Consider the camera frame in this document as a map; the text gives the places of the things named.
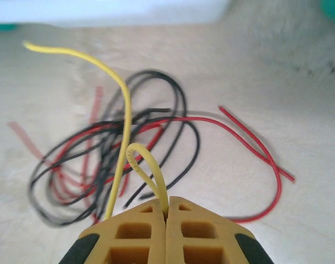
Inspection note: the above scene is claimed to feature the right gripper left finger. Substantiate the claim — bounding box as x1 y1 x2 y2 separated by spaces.
58 199 167 264

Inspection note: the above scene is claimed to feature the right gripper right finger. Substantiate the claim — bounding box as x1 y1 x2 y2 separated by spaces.
165 196 274 264

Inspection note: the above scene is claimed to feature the yellow cable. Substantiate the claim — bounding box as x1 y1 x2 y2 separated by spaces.
23 40 169 221

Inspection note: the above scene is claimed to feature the black cable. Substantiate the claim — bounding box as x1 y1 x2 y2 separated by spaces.
123 119 201 208
29 68 187 228

